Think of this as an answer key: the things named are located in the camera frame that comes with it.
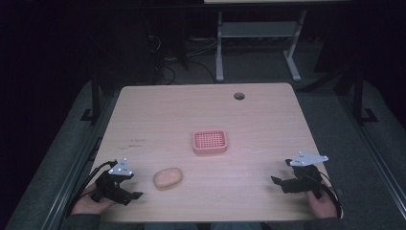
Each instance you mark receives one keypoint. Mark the pink soap dish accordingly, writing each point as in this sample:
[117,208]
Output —
[210,142]

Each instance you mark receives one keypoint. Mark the white metal table frame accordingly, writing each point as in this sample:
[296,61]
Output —
[260,30]

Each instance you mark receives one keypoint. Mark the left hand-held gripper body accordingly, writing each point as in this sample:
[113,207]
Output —
[110,185]

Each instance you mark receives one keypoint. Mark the person's left hand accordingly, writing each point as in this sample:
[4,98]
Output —
[86,204]

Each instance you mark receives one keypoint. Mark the person's right hand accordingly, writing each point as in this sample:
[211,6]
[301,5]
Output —
[322,206]

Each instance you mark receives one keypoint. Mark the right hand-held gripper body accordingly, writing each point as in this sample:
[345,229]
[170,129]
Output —
[304,179]

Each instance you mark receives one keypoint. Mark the black metal stand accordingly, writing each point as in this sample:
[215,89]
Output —
[95,96]
[359,99]

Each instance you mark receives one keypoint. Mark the tan potato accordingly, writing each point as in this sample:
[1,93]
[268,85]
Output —
[168,178]

